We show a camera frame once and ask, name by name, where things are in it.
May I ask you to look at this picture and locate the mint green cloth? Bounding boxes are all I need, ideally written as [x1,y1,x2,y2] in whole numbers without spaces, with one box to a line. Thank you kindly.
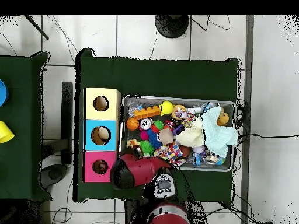
[201,106,239,159]

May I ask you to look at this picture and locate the silver mesh bin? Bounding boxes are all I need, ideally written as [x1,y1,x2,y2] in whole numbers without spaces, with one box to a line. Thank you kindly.
[118,94,236,173]

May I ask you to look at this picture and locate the wooden three-hole box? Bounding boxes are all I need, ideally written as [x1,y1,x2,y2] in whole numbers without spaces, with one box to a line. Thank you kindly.
[83,87,121,183]

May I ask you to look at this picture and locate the orange toy block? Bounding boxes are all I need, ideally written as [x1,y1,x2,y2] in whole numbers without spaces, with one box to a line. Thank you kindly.
[133,106,161,120]

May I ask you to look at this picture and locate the orange toy basketball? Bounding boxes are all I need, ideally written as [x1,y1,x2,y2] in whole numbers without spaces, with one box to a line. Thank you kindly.
[126,117,140,131]

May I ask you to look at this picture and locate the beige cardboard block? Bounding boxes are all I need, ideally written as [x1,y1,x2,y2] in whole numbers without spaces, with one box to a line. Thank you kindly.
[159,127,175,145]

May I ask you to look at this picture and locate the yellow ball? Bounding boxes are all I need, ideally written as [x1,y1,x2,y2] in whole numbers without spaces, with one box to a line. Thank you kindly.
[159,100,175,117]

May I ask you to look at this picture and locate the green spiky ball toy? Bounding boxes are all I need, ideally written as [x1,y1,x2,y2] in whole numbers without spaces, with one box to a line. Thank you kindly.
[139,140,155,157]

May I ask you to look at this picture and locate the polka dot cloth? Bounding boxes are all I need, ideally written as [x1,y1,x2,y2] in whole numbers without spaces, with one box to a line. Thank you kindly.
[152,141,186,167]

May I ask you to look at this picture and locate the cream white cloth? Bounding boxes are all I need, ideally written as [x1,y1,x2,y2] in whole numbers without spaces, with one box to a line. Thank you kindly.
[175,116,206,148]

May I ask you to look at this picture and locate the orange plush toy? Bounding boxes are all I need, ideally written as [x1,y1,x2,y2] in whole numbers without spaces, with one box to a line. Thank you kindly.
[217,112,230,127]

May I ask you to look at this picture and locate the black upright panel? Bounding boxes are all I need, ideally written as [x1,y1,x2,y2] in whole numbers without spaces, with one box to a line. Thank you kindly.
[60,81,74,165]

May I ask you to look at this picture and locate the black round stand base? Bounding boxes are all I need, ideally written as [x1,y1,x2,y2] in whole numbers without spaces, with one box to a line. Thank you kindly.
[154,15,189,39]

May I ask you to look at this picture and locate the dark green side tablecloth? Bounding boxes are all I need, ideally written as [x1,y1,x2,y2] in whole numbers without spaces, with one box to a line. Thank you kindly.
[0,51,53,201]

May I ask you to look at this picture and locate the yellow cup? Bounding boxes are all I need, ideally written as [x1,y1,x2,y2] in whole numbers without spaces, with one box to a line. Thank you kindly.
[0,121,15,145]

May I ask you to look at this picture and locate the black rod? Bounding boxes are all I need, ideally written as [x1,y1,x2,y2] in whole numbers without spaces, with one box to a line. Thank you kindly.
[24,15,50,40]

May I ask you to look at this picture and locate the blue cup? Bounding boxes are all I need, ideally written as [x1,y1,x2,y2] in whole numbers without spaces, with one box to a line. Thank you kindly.
[0,79,9,107]

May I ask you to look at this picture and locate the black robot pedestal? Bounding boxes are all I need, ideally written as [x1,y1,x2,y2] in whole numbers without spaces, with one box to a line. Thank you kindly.
[124,199,150,224]

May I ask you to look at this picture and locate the black cable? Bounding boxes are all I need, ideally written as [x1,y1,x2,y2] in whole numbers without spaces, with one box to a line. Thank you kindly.
[235,132,299,139]

